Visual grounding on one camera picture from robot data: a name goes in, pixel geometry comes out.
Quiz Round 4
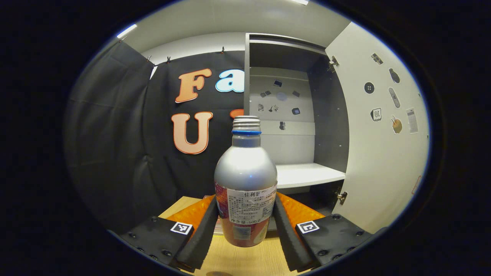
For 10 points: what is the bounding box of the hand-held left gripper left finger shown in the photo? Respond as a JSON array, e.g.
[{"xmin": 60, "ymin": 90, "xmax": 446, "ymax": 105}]
[{"xmin": 119, "ymin": 195, "xmax": 220, "ymax": 271}]

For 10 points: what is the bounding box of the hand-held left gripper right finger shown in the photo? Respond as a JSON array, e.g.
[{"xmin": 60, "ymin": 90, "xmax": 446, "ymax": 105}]
[{"xmin": 272, "ymin": 192, "xmax": 376, "ymax": 273}]

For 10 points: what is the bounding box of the silver bottle with pink label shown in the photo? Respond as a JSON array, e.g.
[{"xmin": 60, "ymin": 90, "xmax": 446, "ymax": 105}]
[{"xmin": 214, "ymin": 116, "xmax": 278, "ymax": 248}]

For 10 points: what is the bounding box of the beige cabinet door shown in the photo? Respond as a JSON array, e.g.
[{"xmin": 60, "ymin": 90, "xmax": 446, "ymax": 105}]
[{"xmin": 325, "ymin": 22, "xmax": 430, "ymax": 234}]

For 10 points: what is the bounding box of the grey cabinet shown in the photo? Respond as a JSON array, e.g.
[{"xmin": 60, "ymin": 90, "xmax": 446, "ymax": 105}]
[{"xmin": 244, "ymin": 33, "xmax": 350, "ymax": 217}]

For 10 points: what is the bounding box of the black backdrop cloth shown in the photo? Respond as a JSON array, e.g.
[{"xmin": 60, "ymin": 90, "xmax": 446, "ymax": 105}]
[{"xmin": 63, "ymin": 40, "xmax": 246, "ymax": 232}]

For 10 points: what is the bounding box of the row of small cloth clips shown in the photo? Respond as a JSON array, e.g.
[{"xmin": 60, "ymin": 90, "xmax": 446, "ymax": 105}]
[{"xmin": 146, "ymin": 47, "xmax": 226, "ymax": 65}]

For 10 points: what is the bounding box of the small ceiling light panel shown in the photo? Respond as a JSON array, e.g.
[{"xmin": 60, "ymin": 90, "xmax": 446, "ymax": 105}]
[{"xmin": 117, "ymin": 24, "xmax": 138, "ymax": 39}]

